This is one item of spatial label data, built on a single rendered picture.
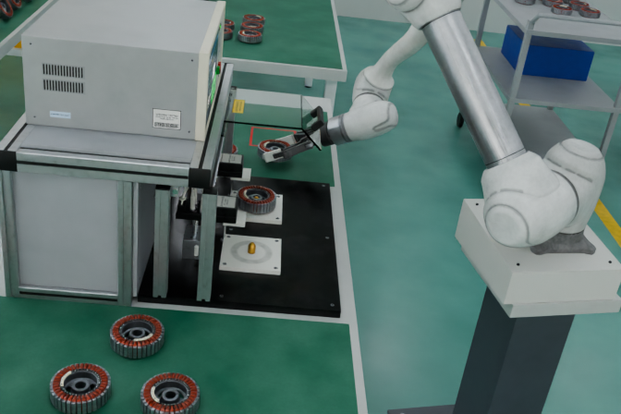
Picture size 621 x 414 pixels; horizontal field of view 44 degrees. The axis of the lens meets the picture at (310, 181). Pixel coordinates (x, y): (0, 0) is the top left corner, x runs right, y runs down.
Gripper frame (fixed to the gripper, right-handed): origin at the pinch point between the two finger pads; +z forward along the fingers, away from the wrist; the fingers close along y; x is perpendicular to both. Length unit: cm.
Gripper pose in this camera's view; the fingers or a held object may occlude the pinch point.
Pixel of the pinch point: (274, 149)
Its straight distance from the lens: 245.4
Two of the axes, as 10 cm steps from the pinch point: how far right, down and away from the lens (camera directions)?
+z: -8.9, 2.5, 3.9
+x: -3.8, -8.8, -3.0
